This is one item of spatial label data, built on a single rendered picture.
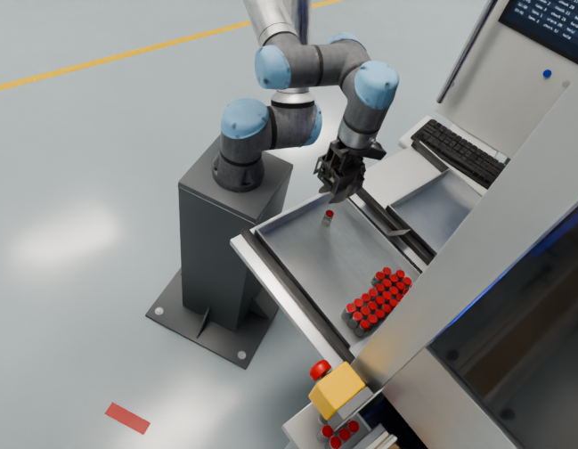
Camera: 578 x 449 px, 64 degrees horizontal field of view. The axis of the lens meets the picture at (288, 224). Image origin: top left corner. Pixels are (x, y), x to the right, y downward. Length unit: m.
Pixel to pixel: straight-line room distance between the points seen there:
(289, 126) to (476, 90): 0.71
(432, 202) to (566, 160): 0.91
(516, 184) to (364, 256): 0.71
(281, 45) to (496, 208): 0.52
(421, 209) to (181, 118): 1.72
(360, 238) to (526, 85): 0.74
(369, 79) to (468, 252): 0.39
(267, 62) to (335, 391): 0.57
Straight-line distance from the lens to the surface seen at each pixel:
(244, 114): 1.19
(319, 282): 1.07
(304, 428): 0.95
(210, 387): 1.87
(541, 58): 1.58
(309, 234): 1.13
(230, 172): 1.27
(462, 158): 1.60
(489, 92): 1.66
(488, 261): 0.53
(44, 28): 3.42
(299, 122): 1.22
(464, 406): 0.71
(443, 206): 1.34
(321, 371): 0.84
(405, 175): 1.37
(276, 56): 0.86
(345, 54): 0.91
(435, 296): 0.61
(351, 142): 0.90
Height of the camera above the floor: 1.79
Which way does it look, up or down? 52 degrees down
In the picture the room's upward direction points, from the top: 16 degrees clockwise
